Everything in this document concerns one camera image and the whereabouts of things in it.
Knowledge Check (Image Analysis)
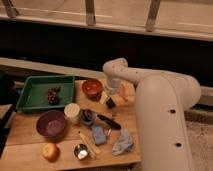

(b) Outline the black eraser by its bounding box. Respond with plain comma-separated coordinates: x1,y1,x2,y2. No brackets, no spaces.
100,92,116,109

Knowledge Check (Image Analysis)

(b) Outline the red bowl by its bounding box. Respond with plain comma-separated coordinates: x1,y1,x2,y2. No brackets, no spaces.
82,79,103,98

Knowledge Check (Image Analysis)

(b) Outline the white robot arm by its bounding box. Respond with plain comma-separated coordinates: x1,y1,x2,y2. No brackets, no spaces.
103,58,201,171

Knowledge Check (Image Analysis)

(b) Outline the purple bowl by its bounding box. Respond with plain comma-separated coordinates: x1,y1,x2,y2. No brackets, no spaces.
36,110,66,138

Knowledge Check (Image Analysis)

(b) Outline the orange carrot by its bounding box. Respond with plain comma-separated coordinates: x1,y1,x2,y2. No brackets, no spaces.
119,84,128,102

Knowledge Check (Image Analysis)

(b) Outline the blue tape roll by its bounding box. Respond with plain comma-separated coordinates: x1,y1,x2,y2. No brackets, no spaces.
80,109,96,126

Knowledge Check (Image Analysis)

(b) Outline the white cylindrical container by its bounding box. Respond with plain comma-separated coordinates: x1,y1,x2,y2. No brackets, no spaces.
64,103,80,124

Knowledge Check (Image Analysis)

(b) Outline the blue sponge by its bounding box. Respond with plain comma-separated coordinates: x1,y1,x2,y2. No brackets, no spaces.
92,125,106,145

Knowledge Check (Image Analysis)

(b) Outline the wooden stick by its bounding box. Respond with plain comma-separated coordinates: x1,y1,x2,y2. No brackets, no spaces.
81,138,96,158
79,132,101,154

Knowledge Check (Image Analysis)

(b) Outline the crumpled grey cloth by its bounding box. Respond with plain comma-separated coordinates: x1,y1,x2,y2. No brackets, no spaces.
111,129,134,156

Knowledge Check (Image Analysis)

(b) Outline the dark grape bunch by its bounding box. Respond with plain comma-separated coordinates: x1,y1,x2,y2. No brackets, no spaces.
46,87,60,105

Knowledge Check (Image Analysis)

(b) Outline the small metal cup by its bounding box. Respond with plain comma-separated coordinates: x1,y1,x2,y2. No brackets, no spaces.
74,144,89,160

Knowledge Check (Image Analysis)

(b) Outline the green plastic tray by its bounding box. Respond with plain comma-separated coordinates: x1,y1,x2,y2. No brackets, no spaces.
16,75,75,113

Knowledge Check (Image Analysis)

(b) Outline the red yellow apple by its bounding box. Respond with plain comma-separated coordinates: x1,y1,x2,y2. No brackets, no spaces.
42,143,59,161

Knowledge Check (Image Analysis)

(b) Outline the black handled knife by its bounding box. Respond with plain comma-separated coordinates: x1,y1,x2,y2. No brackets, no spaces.
91,111,121,130

